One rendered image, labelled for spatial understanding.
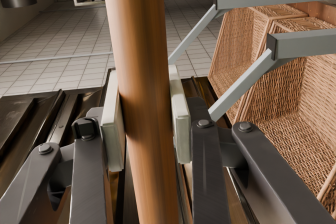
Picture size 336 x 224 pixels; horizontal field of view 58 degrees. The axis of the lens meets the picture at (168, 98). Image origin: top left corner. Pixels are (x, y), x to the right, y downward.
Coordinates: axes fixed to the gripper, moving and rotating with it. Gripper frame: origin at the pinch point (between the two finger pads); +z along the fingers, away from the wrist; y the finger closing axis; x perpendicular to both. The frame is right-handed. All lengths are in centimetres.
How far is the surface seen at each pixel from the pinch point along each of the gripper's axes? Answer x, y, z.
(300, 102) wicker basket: -54, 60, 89
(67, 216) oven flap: -68, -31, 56
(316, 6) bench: -16, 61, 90
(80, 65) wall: -69, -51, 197
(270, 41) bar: -9.8, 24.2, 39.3
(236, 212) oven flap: -67, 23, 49
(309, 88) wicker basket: -46, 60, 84
